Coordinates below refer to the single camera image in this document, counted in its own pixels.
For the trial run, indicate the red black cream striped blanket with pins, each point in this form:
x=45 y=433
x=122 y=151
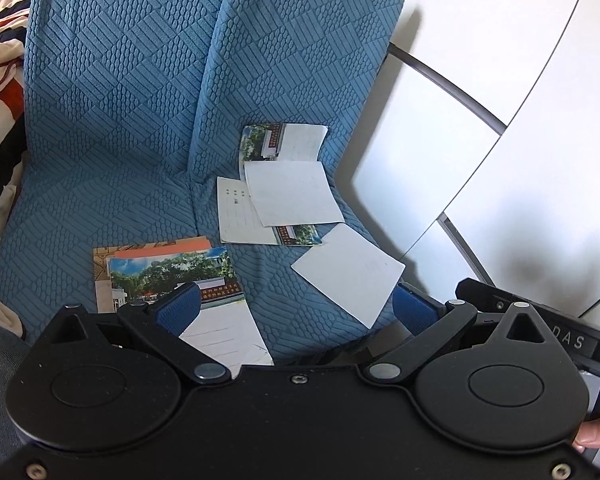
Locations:
x=0 y=95

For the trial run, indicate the blue textured sofa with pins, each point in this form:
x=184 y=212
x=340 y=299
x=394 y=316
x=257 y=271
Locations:
x=130 y=85

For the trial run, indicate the tan painting cover book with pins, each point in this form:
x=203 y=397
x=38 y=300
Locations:
x=101 y=270

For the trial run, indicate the white cabinet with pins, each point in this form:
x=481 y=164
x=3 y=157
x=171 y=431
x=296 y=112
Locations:
x=480 y=170

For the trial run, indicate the white-backed photo booklet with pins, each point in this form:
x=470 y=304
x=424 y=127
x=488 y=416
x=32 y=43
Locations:
x=350 y=270

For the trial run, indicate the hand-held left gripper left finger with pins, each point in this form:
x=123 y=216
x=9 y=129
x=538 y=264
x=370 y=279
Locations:
x=175 y=310

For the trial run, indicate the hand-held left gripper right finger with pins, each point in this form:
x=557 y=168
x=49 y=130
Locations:
x=415 y=310

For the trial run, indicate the white lined cover notebook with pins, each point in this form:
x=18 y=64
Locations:
x=232 y=215

